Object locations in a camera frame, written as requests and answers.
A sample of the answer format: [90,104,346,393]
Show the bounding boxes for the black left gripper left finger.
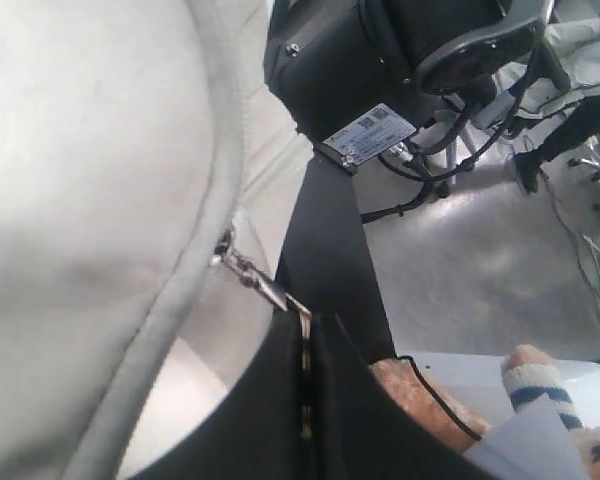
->
[119,312,304,479]

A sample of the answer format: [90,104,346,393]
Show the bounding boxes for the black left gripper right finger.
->
[310,315,485,479]

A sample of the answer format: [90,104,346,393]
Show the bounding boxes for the cream duffel bag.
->
[0,1,312,479]

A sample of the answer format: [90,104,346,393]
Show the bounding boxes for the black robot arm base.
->
[265,1,553,167]

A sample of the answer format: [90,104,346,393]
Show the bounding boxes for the white paper sheet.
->
[464,397,589,480]

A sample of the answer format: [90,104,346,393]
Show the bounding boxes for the plush toy striped sock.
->
[369,343,600,480]

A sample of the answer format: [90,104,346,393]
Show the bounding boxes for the tangled cables on floor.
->
[359,19,600,351]

